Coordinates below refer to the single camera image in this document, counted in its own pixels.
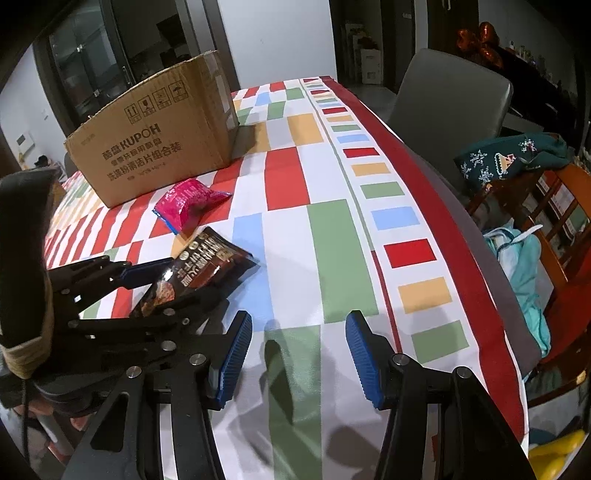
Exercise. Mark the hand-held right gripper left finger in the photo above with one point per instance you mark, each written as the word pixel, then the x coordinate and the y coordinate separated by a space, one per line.
pixel 235 355

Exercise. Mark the teal cloth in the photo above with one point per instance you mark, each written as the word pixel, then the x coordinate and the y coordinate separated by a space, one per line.
pixel 526 267

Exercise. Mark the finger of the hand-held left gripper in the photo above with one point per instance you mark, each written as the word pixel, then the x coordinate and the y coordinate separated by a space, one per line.
pixel 143 273
pixel 138 330

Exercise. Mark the wooden chair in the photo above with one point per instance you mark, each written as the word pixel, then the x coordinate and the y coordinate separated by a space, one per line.
pixel 558 295

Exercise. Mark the red bow decoration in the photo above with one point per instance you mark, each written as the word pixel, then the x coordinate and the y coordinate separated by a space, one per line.
pixel 485 44

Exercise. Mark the small white box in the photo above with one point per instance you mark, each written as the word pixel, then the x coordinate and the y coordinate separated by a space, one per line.
pixel 371 64

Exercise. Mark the dark brown snack packet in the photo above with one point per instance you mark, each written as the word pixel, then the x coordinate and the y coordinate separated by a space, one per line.
pixel 207 263

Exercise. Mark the yellow object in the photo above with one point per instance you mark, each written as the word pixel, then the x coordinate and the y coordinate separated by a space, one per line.
pixel 554 450

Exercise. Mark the brown cardboard box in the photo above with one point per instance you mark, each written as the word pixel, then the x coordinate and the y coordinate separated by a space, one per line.
pixel 138 138

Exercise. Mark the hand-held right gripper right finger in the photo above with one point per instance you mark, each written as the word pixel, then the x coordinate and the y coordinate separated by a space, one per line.
pixel 362 355

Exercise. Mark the pink snack packet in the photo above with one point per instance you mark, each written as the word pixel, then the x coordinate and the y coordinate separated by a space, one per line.
pixel 184 203

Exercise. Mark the grey chair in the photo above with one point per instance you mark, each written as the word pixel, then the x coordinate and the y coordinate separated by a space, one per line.
pixel 448 106

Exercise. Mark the green knitted cloth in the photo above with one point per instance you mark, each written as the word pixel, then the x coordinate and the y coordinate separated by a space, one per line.
pixel 508 159

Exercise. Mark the checkered colourful tablecloth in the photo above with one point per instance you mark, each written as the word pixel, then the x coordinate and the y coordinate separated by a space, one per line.
pixel 332 258

